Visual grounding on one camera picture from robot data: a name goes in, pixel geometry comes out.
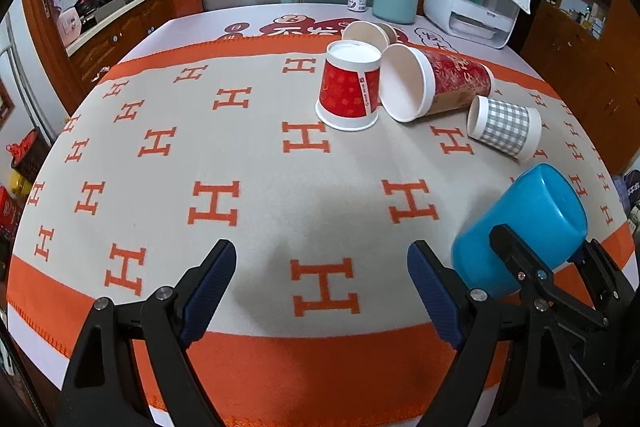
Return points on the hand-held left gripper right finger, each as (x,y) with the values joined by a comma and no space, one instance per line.
(431,289)

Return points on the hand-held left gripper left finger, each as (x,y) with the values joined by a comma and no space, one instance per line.
(215,278)

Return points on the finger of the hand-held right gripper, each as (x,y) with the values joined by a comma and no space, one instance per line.
(600,267)
(515,252)

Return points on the blue plastic cup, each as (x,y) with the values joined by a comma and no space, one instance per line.
(530,212)

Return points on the grey checkered paper cup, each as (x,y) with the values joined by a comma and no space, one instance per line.
(507,124)

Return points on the tall red gold paper cup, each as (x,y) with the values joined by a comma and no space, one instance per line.
(445,79)

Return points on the brown paper cup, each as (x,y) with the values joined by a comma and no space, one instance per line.
(367,34)

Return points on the orange beige patterned blanket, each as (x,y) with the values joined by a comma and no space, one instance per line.
(200,147)

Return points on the wooden shelf cabinet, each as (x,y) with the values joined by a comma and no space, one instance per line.
(585,32)

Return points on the white printer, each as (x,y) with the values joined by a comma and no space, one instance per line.
(475,14)

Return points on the white printed tablecloth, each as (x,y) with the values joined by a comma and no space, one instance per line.
(210,24)

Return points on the wooden kitchen cabinet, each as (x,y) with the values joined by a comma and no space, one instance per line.
(125,24)

